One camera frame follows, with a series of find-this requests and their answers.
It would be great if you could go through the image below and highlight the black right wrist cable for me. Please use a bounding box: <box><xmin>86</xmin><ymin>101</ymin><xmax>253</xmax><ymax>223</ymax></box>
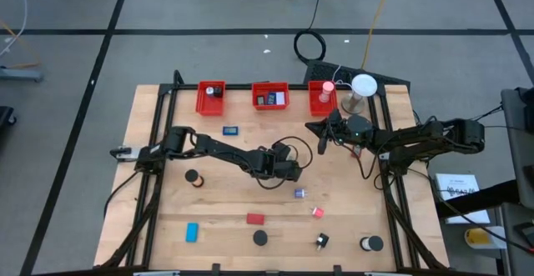
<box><xmin>353</xmin><ymin>144</ymin><xmax>379</xmax><ymax>181</ymax></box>

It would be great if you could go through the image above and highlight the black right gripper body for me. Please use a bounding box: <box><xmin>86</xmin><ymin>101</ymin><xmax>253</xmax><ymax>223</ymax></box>
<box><xmin>319</xmin><ymin>109</ymin><xmax>375</xmax><ymax>155</ymax></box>

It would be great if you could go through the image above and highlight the black beam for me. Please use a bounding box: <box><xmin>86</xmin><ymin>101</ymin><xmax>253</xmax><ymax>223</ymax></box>
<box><xmin>435</xmin><ymin>178</ymin><xmax>519</xmax><ymax>219</ymax></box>

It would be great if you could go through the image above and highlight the red plastic basket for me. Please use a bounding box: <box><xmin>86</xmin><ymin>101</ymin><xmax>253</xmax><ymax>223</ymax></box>
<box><xmin>195</xmin><ymin>80</ymin><xmax>227</xmax><ymax>117</ymax></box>
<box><xmin>308</xmin><ymin>80</ymin><xmax>339</xmax><ymax>118</ymax></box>
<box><xmin>251</xmin><ymin>82</ymin><xmax>290</xmax><ymax>111</ymax></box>

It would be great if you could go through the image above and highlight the black capped hourglass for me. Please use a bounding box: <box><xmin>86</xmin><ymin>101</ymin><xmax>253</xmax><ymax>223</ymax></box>
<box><xmin>252</xmin><ymin>229</ymin><xmax>270</xmax><ymax>247</ymax></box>

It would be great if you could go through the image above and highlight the grey metal cabinet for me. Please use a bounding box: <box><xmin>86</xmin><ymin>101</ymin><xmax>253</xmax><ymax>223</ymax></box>
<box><xmin>500</xmin><ymin>86</ymin><xmax>534</xmax><ymax>276</ymax></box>

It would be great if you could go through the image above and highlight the white bulb lamp metal base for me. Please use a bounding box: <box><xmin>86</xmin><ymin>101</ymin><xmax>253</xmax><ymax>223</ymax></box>
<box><xmin>340</xmin><ymin>73</ymin><xmax>379</xmax><ymax>115</ymax></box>

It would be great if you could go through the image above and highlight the pink sand hourglass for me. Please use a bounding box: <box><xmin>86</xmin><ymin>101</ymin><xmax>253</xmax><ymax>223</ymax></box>
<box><xmin>319</xmin><ymin>80</ymin><xmax>336</xmax><ymax>104</ymax></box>

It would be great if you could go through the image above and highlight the thin white lamp cable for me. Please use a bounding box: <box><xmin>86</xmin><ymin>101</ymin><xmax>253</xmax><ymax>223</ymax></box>
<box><xmin>332</xmin><ymin>64</ymin><xmax>354</xmax><ymax>88</ymax></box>

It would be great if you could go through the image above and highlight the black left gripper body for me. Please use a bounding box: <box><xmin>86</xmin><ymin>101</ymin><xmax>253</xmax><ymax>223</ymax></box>
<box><xmin>271</xmin><ymin>141</ymin><xmax>305</xmax><ymax>184</ymax></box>

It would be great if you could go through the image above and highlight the yellow cable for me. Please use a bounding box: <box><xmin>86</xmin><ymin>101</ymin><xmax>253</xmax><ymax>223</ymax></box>
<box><xmin>360</xmin><ymin>0</ymin><xmax>394</xmax><ymax>70</ymax></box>

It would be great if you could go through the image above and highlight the grey furniture leg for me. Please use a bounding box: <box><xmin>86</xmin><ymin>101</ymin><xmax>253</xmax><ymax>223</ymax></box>
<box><xmin>0</xmin><ymin>67</ymin><xmax>45</xmax><ymax>83</ymax></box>

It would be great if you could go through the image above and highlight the black coiled cable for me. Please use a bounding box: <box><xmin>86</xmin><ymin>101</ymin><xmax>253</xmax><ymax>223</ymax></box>
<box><xmin>293</xmin><ymin>0</ymin><xmax>328</xmax><ymax>65</ymax></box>

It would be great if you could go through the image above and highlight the white printed box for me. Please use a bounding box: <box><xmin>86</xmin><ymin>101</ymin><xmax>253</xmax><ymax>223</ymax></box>
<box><xmin>433</xmin><ymin>173</ymin><xmax>492</xmax><ymax>225</ymax></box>

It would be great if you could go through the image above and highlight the black chair base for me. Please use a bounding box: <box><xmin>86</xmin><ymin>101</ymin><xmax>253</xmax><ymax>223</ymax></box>
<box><xmin>0</xmin><ymin>105</ymin><xmax>18</xmax><ymax>142</ymax></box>

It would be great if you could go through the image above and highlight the orange sand black hourglass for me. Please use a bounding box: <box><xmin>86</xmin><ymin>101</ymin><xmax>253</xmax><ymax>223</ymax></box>
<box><xmin>184</xmin><ymin>168</ymin><xmax>205</xmax><ymax>188</ymax></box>

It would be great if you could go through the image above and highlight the yellow white container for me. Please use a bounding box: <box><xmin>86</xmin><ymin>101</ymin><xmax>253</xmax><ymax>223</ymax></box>
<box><xmin>464</xmin><ymin>225</ymin><xmax>508</xmax><ymax>251</ymax></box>

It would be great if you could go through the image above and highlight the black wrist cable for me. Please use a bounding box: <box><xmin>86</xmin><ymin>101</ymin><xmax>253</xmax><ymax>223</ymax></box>
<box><xmin>254</xmin><ymin>135</ymin><xmax>315</xmax><ymax>191</ymax></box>
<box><xmin>353</xmin><ymin>144</ymin><xmax>379</xmax><ymax>181</ymax></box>

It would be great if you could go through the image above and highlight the black power cable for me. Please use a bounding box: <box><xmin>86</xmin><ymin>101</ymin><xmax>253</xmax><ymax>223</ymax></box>
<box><xmin>411</xmin><ymin>103</ymin><xmax>506</xmax><ymax>148</ymax></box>

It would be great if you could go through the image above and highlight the white floor cable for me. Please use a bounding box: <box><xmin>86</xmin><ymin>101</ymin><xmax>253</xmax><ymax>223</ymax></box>
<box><xmin>0</xmin><ymin>0</ymin><xmax>29</xmax><ymax>59</ymax></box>

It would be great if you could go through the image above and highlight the white sand black hourglass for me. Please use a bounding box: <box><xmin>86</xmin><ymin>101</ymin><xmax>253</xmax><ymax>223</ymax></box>
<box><xmin>360</xmin><ymin>235</ymin><xmax>385</xmax><ymax>253</ymax></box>

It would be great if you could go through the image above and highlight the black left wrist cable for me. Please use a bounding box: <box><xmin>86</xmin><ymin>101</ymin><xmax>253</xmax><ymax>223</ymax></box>
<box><xmin>254</xmin><ymin>135</ymin><xmax>315</xmax><ymax>191</ymax></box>

